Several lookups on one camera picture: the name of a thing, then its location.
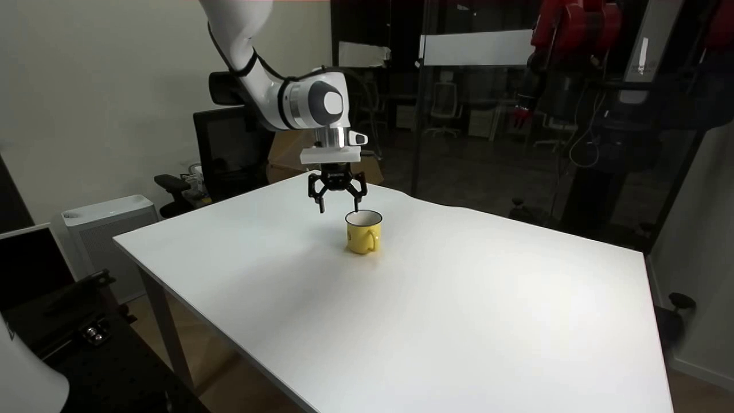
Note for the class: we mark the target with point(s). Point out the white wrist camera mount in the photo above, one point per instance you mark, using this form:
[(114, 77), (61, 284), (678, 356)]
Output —
[(333, 150)]

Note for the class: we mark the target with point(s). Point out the white paper sheet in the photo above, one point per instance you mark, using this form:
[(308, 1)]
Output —
[(364, 54)]

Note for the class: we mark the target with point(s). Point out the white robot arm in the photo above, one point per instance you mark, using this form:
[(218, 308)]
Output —
[(264, 84)]

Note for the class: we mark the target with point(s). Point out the white rounded cover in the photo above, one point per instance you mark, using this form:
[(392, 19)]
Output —
[(26, 380)]

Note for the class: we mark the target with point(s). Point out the black office chair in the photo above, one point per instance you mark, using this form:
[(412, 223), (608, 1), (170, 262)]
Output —
[(231, 156)]

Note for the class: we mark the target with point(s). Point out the white table leg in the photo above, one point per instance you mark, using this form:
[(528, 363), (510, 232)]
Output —
[(167, 329)]

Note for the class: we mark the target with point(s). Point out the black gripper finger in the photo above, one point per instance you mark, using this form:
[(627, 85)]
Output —
[(318, 195), (356, 195)]

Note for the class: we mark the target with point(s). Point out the white radiator heater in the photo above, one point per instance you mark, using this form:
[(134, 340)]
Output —
[(104, 237)]

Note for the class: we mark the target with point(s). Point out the white board panel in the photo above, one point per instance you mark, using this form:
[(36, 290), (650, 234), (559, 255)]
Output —
[(473, 47)]

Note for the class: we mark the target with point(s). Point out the yellow enamel mug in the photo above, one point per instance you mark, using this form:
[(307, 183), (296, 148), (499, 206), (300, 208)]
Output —
[(364, 234)]

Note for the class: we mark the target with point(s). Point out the grey background office chair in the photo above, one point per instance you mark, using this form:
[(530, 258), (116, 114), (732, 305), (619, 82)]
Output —
[(449, 100)]

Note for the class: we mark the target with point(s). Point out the red robot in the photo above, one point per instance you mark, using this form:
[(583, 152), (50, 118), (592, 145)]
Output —
[(576, 27)]

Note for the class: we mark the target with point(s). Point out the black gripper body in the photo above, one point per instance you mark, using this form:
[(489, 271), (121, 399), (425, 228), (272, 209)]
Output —
[(337, 177)]

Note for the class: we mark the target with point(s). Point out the black equipment case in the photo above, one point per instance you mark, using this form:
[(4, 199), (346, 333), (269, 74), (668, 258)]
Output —
[(71, 329)]

